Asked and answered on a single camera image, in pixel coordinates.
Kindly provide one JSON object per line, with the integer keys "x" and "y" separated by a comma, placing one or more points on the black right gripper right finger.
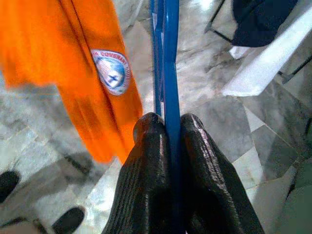
{"x": 209, "y": 182}

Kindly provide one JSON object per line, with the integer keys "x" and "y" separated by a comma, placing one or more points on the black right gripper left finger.
{"x": 146, "y": 182}

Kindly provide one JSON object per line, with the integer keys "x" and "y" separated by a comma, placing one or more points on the blue plastic hanger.
{"x": 171, "y": 73}
{"x": 157, "y": 61}

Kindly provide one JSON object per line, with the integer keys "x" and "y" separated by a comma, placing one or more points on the orange shirt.
{"x": 61, "y": 48}

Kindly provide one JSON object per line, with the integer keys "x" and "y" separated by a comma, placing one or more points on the green sofa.
{"x": 299, "y": 207}

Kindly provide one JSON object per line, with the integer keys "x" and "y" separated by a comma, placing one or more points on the white shirt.
{"x": 263, "y": 65}

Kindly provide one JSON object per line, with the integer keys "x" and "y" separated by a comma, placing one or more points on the black clothes drying rack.
{"x": 215, "y": 17}

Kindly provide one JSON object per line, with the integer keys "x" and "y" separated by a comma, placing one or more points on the navy garment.
{"x": 263, "y": 22}

